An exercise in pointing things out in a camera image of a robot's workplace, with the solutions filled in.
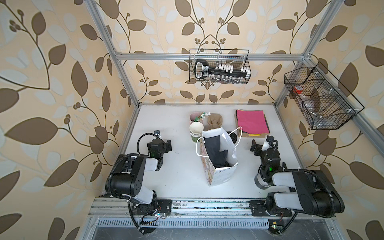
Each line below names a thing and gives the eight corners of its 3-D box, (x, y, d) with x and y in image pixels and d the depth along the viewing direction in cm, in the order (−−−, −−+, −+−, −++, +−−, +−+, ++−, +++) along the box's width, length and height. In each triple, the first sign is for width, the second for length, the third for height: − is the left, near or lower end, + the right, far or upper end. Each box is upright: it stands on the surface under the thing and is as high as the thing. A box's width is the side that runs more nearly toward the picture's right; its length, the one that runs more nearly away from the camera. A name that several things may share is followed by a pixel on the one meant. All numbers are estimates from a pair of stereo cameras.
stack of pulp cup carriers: (207, 130, 106) (207, 127, 103) (206, 116, 114) (206, 113, 112) (222, 130, 106) (223, 127, 103) (221, 116, 114) (221, 113, 112)
